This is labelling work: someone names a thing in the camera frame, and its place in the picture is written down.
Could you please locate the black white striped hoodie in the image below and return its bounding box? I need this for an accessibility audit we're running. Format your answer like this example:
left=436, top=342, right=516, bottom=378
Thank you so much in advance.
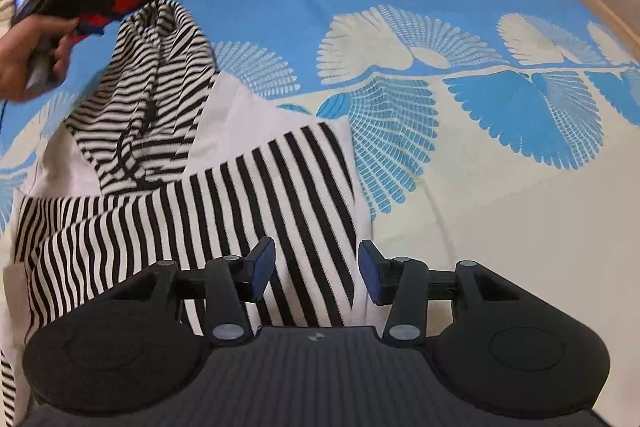
left=0, top=0, right=358, bottom=413

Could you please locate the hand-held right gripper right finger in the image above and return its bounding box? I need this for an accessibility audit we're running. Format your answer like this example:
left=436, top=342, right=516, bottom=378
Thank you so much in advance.
left=358, top=240, right=526, bottom=347

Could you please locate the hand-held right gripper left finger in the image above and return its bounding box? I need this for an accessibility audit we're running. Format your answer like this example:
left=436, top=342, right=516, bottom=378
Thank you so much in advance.
left=107, top=237, right=277, bottom=348

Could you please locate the person's left hand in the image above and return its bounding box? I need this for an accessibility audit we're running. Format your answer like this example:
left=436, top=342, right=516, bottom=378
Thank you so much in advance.
left=0, top=14, right=80, bottom=104

